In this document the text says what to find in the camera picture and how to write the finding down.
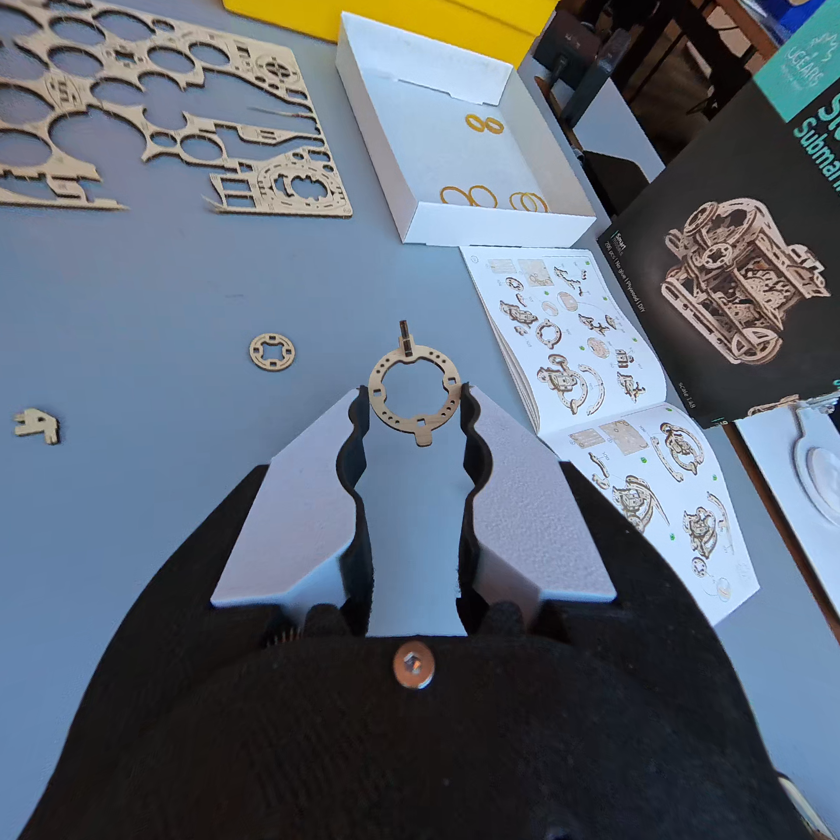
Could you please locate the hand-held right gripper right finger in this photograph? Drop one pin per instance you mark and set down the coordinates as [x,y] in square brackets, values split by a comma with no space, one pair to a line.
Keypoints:
[531,525]

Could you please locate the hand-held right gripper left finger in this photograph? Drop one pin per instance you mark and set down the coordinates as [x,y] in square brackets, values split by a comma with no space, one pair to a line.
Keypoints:
[289,525]

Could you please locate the black model kit box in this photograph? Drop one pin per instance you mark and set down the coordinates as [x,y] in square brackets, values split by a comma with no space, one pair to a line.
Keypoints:
[741,164]

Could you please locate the white instruction booklet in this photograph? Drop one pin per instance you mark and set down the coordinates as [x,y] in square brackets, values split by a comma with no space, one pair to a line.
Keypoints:
[590,367]

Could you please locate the white plastic tray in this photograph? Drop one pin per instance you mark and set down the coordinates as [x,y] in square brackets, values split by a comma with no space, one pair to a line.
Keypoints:
[774,453]

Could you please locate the yellow rubber bands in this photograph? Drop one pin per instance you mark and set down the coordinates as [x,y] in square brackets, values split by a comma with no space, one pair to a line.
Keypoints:
[470,195]

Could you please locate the laser cut plywood sheet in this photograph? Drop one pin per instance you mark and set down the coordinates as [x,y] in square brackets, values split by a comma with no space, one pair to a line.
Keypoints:
[275,174]

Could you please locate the white cardboard box tray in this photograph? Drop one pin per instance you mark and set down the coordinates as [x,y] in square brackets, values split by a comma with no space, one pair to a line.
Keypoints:
[407,151]

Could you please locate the dark grey chair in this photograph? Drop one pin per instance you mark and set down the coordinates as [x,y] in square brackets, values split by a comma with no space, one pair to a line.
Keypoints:
[604,105]

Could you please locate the yellow plastic bin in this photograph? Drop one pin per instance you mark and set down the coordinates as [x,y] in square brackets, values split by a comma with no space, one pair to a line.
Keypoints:
[394,16]

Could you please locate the small wooden bracket piece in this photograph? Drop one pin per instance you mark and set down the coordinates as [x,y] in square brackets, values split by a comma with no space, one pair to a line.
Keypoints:
[39,426]

